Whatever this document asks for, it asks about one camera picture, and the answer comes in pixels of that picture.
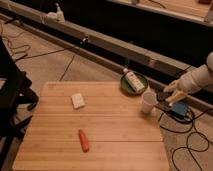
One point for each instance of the white object on rail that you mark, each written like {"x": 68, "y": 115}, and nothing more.
{"x": 58, "y": 15}

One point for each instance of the white sponge block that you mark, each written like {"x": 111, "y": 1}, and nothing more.
{"x": 77, "y": 100}

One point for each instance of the green plate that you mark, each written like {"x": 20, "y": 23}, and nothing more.
{"x": 126, "y": 87}

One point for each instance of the orange carrot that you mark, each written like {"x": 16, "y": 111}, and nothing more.
{"x": 83, "y": 140}

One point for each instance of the black rectangular eraser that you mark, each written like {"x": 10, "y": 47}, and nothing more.
{"x": 161, "y": 96}

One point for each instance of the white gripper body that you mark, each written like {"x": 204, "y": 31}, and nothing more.
{"x": 187, "y": 84}

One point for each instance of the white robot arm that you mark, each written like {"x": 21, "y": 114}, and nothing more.
{"x": 203, "y": 75}

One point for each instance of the blue power box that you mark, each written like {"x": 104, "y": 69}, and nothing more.
{"x": 179, "y": 110}

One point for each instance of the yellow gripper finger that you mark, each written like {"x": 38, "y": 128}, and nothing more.
{"x": 175, "y": 96}
{"x": 173, "y": 86}

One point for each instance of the white bottle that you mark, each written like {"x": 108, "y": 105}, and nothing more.
{"x": 133, "y": 80}

